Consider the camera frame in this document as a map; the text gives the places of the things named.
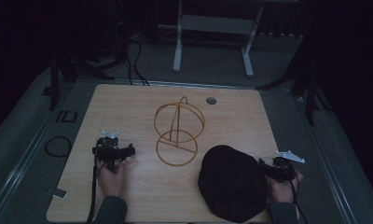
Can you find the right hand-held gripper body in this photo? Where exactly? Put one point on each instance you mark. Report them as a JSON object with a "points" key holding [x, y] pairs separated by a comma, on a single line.
{"points": [[284, 169]]}

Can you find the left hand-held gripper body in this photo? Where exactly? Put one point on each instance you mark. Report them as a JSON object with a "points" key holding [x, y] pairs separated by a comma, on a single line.
{"points": [[107, 152]]}

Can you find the black hat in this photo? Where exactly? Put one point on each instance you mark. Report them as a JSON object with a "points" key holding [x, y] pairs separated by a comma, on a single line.
{"points": [[232, 183]]}

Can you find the person's right hand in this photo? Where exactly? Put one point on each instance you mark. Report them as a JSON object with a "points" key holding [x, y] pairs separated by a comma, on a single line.
{"points": [[282, 191]]}

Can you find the person's left hand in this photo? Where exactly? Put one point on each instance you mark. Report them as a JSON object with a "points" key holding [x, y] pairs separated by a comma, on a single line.
{"points": [[111, 182]]}

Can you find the black tripod stand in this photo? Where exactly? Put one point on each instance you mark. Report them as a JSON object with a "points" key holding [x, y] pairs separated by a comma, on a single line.
{"points": [[310, 93], [54, 84]]}

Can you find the white metal desk frame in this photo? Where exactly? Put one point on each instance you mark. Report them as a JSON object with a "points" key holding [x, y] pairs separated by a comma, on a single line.
{"points": [[212, 24]]}

